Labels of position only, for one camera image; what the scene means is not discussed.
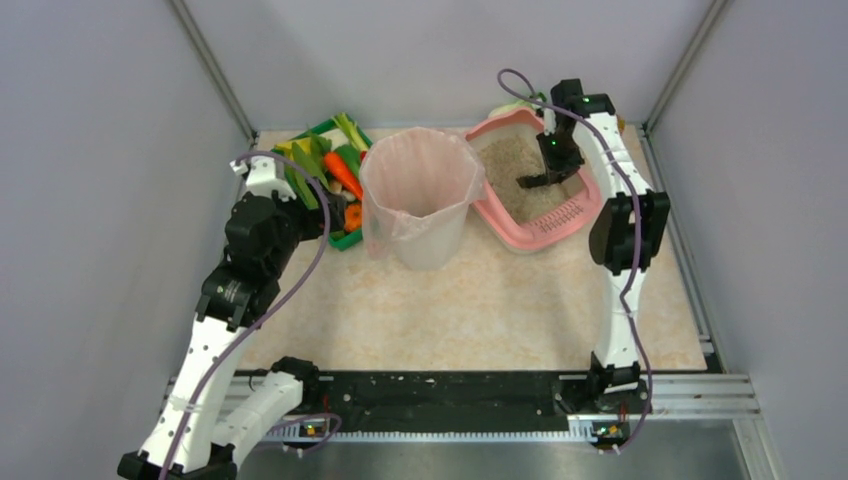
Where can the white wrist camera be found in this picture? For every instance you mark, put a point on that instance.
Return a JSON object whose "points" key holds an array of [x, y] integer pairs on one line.
{"points": [[550, 121], [263, 176]]}

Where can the green vegetable tray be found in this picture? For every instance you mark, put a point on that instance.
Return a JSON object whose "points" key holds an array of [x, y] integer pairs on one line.
{"points": [[319, 141]]}

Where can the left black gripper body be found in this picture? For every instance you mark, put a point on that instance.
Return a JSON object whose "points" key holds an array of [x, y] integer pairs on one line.
{"points": [[334, 212]]}

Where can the small orange pumpkin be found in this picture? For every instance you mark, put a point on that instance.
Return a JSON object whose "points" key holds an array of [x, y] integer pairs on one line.
{"points": [[353, 217]]}

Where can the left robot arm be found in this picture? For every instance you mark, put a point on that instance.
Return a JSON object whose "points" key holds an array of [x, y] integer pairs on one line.
{"points": [[190, 439]]}

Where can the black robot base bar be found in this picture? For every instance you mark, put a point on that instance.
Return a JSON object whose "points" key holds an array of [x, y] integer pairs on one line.
{"points": [[464, 401]]}

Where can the black litter scoop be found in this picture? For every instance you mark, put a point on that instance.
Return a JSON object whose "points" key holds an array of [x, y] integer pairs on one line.
{"points": [[534, 181]]}

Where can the toy bok choy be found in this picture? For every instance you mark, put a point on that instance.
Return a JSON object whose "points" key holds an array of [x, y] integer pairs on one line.
{"points": [[518, 104]]}

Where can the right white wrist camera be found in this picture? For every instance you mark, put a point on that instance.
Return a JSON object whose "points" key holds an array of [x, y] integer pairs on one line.
{"points": [[550, 121]]}

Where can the pink litter box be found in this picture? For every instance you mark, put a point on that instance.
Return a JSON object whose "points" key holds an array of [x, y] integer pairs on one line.
{"points": [[527, 220]]}

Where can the white green leek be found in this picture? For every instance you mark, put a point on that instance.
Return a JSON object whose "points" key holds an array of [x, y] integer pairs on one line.
{"points": [[351, 130]]}

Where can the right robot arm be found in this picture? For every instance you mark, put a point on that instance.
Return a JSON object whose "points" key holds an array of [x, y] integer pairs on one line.
{"points": [[582, 130]]}

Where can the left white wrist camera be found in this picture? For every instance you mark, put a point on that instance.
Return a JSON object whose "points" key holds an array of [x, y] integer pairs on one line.
{"points": [[263, 176]]}

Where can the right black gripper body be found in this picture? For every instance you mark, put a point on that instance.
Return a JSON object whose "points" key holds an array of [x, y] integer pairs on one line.
{"points": [[556, 171]]}

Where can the green leafy vegetable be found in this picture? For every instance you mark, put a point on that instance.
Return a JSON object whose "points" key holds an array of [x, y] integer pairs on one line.
{"points": [[309, 164]]}

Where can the orange toy carrot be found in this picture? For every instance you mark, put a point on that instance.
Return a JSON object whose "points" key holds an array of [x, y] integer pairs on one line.
{"points": [[335, 164]]}

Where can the pink lined trash bin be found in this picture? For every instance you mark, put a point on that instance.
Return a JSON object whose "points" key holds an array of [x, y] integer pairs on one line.
{"points": [[419, 184]]}

